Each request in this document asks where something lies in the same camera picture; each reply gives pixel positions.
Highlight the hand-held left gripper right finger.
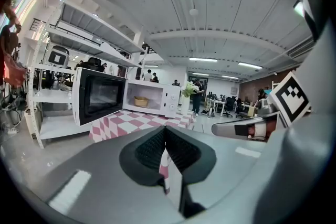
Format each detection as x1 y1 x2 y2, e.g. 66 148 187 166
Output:
165 125 268 219

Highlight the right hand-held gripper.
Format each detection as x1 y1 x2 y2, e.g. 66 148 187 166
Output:
211 71 312 141

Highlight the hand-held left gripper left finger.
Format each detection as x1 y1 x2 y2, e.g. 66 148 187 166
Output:
30 125 181 219

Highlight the white microwave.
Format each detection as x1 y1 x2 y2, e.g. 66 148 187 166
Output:
72 67 182 127

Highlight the beige rectangular tray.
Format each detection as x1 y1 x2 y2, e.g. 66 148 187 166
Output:
134 96 150 108

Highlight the white office desk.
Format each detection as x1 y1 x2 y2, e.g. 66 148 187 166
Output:
208 98 227 116

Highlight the tall white vase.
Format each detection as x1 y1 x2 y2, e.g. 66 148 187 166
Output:
180 94 190 116

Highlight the white flower bouquet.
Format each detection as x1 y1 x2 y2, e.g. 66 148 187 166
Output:
181 81 200 98

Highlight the cardboard box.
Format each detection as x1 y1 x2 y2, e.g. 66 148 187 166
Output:
25 109 43 138

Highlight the white metal shelving rack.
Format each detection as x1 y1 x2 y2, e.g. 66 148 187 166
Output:
26 2 146 149

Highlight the red cloth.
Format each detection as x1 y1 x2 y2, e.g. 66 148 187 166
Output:
2 52 27 89

